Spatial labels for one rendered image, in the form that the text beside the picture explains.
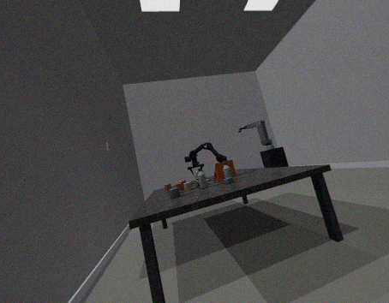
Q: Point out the small blue block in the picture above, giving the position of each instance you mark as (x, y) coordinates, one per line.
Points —
(228, 180)

